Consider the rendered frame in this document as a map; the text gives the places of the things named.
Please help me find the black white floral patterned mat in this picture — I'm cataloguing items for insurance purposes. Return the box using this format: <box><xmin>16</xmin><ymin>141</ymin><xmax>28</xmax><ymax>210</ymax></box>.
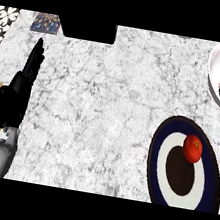
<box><xmin>0</xmin><ymin>5</ymin><xmax>22</xmax><ymax>63</ymax></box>

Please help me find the navy white ringed plate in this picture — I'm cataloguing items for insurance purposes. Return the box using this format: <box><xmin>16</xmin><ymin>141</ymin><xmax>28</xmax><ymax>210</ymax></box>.
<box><xmin>140</xmin><ymin>112</ymin><xmax>220</xmax><ymax>215</ymax></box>

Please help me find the red tomato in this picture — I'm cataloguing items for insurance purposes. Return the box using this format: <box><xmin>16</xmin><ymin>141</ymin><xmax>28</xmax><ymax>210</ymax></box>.
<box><xmin>179</xmin><ymin>133</ymin><xmax>206</xmax><ymax>166</ymax></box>

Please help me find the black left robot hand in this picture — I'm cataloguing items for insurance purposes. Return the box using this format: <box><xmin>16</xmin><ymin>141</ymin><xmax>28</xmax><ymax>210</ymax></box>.
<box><xmin>0</xmin><ymin>32</ymin><xmax>49</xmax><ymax>134</ymax></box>

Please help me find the black rectangular appliance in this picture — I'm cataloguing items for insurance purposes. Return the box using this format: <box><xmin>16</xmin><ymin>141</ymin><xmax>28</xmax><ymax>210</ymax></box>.
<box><xmin>56</xmin><ymin>15</ymin><xmax>119</xmax><ymax>46</ymax></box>

